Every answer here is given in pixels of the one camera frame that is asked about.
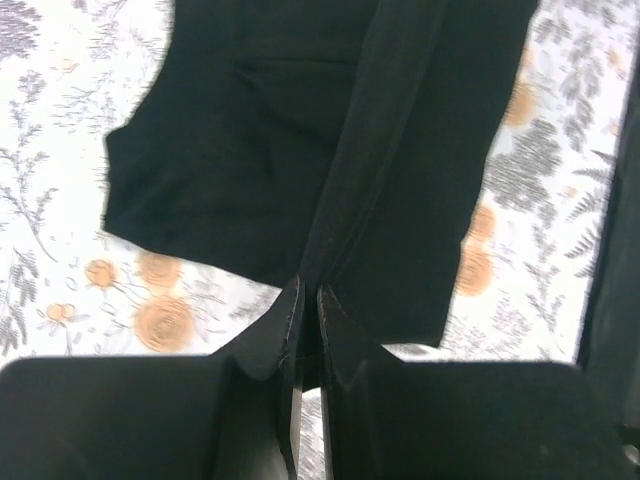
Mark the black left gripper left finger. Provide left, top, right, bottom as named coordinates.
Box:
left=1, top=280, right=305, bottom=479

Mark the floral patterned table mat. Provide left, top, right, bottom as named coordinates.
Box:
left=0, top=0, right=640, bottom=480

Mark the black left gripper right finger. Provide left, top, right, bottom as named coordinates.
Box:
left=318, top=288, right=630, bottom=479

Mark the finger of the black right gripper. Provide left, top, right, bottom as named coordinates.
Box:
left=577, top=64, right=639, bottom=470

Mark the black t shirt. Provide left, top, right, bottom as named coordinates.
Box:
left=104, top=1, right=537, bottom=346

